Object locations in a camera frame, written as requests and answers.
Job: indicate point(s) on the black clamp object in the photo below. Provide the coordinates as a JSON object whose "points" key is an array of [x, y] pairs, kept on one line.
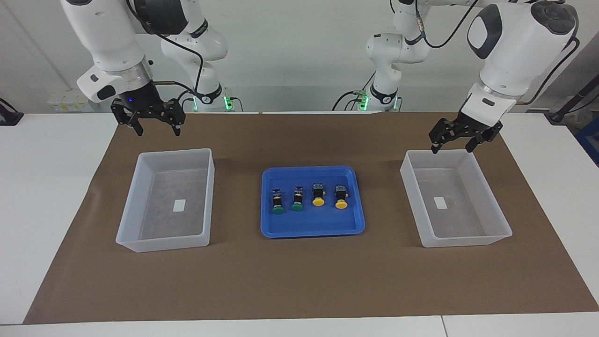
{"points": [[9, 117]]}

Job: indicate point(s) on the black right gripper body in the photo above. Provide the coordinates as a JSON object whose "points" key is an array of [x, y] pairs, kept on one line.
{"points": [[140, 103]]}

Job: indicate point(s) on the brown table mat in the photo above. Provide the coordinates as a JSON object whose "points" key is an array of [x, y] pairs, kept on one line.
{"points": [[299, 281]]}

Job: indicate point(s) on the yellow push button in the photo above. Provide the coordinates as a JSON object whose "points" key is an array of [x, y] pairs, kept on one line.
{"points": [[341, 204], [318, 201]]}

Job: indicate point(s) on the blue plastic tray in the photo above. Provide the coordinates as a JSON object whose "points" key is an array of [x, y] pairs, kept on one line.
{"points": [[309, 224]]}

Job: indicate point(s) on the white power strip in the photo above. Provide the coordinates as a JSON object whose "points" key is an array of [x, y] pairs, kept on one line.
{"points": [[68, 102]]}

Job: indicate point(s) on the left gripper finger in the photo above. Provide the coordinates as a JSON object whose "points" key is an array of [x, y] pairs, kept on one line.
{"points": [[486, 135], [442, 131]]}

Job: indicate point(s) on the green lit base connector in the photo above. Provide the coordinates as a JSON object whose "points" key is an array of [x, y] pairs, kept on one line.
{"points": [[362, 100], [228, 100]]}

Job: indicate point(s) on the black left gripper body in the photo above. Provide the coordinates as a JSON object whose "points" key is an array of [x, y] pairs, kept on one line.
{"points": [[477, 125]]}

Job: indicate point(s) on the green push button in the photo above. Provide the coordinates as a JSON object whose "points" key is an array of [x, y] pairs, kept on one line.
{"points": [[278, 210], [297, 206]]}

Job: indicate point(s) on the black stand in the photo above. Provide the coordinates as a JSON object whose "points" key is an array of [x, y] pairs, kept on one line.
{"points": [[561, 112]]}

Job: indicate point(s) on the translucent plastic box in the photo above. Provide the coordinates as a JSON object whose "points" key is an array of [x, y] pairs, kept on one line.
{"points": [[468, 241], [164, 243]]}

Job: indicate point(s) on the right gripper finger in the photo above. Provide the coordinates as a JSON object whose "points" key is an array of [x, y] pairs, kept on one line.
{"points": [[122, 112], [177, 112]]}

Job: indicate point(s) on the blue crate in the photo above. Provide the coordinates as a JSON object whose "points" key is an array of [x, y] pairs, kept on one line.
{"points": [[589, 140]]}

